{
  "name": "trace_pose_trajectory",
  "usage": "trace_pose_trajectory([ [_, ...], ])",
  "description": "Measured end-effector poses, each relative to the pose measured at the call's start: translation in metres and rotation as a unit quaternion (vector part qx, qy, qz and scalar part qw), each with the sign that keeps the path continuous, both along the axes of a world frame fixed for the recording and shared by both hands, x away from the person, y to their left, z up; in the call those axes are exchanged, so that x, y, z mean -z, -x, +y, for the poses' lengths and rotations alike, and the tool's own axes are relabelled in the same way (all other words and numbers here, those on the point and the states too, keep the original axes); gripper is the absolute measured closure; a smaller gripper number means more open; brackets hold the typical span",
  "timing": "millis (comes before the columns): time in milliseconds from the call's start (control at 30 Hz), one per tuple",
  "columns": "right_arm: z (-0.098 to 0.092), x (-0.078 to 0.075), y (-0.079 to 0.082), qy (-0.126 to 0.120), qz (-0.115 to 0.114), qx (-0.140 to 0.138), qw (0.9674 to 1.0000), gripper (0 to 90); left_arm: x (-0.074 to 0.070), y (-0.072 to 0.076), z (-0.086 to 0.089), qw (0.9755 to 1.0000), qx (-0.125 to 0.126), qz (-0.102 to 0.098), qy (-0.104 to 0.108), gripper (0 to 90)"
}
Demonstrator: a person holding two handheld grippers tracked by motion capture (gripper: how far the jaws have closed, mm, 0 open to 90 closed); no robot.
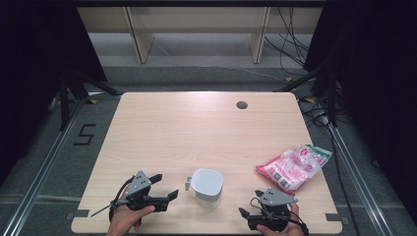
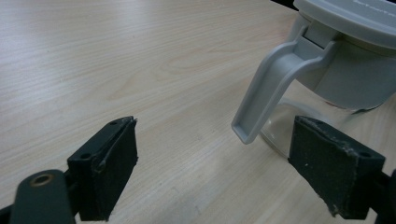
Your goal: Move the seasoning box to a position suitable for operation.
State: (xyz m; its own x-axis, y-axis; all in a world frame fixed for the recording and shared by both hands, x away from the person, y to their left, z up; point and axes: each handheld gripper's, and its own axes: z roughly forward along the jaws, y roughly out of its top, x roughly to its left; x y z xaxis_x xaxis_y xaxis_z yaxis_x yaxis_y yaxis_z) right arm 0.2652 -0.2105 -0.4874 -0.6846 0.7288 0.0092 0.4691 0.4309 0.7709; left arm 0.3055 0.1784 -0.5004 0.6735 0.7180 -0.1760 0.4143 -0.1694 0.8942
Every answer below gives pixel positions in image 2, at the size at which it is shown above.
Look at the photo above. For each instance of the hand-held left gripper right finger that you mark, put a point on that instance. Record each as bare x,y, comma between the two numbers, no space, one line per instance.
330,165

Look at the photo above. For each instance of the clear jar with grey lid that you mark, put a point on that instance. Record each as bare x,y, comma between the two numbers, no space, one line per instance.
271,84

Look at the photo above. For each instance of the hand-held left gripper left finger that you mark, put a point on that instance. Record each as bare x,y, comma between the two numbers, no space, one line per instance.
106,174

